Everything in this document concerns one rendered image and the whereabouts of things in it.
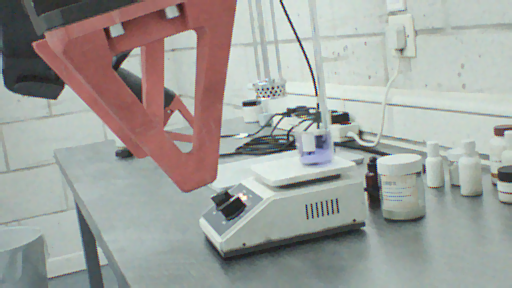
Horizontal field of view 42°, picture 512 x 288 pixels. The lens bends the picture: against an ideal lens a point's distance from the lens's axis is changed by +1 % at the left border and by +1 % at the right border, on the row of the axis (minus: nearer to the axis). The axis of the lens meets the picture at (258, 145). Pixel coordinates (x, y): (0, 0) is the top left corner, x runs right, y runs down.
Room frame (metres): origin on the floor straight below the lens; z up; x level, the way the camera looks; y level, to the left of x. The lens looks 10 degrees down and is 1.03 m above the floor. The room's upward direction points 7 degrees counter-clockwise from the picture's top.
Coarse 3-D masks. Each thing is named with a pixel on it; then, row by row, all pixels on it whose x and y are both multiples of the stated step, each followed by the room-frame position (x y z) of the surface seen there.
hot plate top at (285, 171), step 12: (336, 156) 0.91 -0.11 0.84; (252, 168) 0.91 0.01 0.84; (264, 168) 0.90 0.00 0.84; (276, 168) 0.89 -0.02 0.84; (288, 168) 0.87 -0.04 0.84; (300, 168) 0.87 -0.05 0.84; (324, 168) 0.85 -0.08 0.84; (336, 168) 0.84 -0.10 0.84; (348, 168) 0.84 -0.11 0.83; (264, 180) 0.85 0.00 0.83; (276, 180) 0.82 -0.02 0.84; (288, 180) 0.82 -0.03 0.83; (300, 180) 0.83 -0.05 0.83
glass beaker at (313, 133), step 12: (300, 120) 0.86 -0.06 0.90; (312, 120) 0.85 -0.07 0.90; (324, 120) 0.86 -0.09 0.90; (300, 132) 0.86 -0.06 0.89; (312, 132) 0.85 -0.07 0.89; (324, 132) 0.86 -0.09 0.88; (300, 144) 0.86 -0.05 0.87; (312, 144) 0.85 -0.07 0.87; (324, 144) 0.86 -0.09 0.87; (300, 156) 0.87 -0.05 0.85; (312, 156) 0.85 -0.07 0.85; (324, 156) 0.85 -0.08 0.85; (312, 168) 0.85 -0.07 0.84
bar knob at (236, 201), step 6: (234, 198) 0.83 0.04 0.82; (240, 198) 0.83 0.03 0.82; (228, 204) 0.83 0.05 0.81; (234, 204) 0.83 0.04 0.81; (240, 204) 0.83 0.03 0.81; (222, 210) 0.83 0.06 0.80; (228, 210) 0.83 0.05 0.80; (234, 210) 0.83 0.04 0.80; (240, 210) 0.82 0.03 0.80; (228, 216) 0.83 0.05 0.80; (234, 216) 0.82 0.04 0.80
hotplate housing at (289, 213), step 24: (264, 192) 0.84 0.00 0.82; (288, 192) 0.82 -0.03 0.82; (312, 192) 0.83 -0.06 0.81; (336, 192) 0.83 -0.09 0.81; (360, 192) 0.84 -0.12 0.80; (264, 216) 0.81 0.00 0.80; (288, 216) 0.82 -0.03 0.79; (312, 216) 0.82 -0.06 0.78; (336, 216) 0.83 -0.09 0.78; (360, 216) 0.84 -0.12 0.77; (216, 240) 0.81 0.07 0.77; (240, 240) 0.80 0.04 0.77; (264, 240) 0.81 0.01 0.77; (288, 240) 0.82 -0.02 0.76
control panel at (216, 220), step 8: (240, 184) 0.92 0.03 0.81; (232, 192) 0.91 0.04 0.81; (240, 192) 0.89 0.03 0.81; (248, 192) 0.87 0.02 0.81; (248, 200) 0.85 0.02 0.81; (256, 200) 0.83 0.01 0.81; (248, 208) 0.82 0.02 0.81; (208, 216) 0.89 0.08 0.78; (216, 216) 0.87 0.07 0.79; (240, 216) 0.81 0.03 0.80; (216, 224) 0.84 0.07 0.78; (224, 224) 0.82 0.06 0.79; (232, 224) 0.81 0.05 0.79; (216, 232) 0.82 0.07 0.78; (224, 232) 0.80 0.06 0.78
